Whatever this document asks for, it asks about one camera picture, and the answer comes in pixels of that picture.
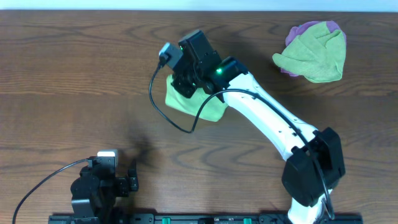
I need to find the light green microfiber cloth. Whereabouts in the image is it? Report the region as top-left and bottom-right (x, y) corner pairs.
(165, 75), (228, 122)

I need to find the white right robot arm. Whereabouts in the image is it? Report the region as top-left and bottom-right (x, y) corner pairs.
(160, 30), (345, 223)

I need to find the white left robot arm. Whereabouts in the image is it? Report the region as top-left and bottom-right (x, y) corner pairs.
(70, 157), (139, 223)

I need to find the purple cloth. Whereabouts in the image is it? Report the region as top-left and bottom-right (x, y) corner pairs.
(280, 21), (344, 77)

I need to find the olive green folded cloth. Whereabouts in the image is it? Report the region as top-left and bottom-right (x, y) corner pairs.
(272, 22), (347, 84)

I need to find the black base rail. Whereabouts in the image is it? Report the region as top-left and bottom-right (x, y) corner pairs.
(48, 213), (363, 224)

